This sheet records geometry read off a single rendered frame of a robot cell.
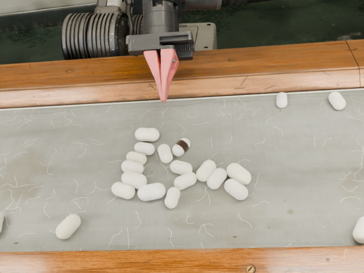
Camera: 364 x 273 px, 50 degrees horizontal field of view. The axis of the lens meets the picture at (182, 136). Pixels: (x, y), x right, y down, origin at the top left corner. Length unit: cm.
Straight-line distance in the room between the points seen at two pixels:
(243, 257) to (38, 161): 35
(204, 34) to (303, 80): 75
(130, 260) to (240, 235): 14
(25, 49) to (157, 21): 204
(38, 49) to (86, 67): 182
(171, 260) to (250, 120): 28
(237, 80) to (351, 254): 35
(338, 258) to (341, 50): 41
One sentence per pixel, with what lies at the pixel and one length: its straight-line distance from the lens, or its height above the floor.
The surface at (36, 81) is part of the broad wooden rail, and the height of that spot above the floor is 76.
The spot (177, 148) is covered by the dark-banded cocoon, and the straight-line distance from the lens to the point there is 57.
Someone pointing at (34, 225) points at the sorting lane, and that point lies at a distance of 56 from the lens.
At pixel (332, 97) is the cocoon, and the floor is 76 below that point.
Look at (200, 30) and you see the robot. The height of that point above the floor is 47.
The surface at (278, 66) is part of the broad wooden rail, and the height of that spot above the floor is 76.
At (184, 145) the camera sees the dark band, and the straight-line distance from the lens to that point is 57.
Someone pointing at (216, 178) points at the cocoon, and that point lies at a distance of 52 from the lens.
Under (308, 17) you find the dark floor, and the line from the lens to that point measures 252.
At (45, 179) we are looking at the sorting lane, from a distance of 61.
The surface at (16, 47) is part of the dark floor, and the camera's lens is 269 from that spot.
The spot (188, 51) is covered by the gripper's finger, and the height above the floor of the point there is 82.
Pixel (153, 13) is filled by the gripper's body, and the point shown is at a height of 89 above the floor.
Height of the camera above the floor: 116
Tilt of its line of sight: 43 degrees down
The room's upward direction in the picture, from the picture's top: 8 degrees counter-clockwise
